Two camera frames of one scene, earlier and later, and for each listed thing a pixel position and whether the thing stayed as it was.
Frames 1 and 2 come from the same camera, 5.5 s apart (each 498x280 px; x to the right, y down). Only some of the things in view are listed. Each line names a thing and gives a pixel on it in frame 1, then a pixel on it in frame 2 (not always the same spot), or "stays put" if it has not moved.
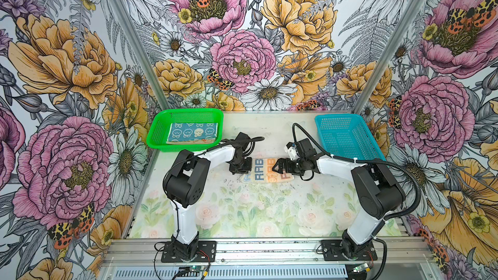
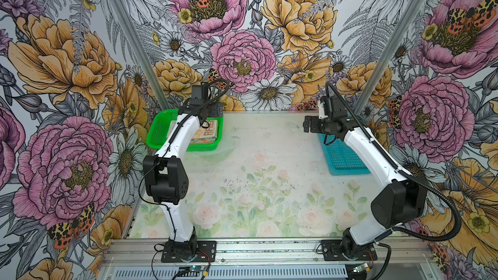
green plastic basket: [161, 119] stays put
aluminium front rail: [264, 253] stays put
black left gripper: [244, 170] to [216, 111]
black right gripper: [280, 163] to [314, 120]
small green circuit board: [196, 268] stays put
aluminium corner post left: [126, 17] stays put
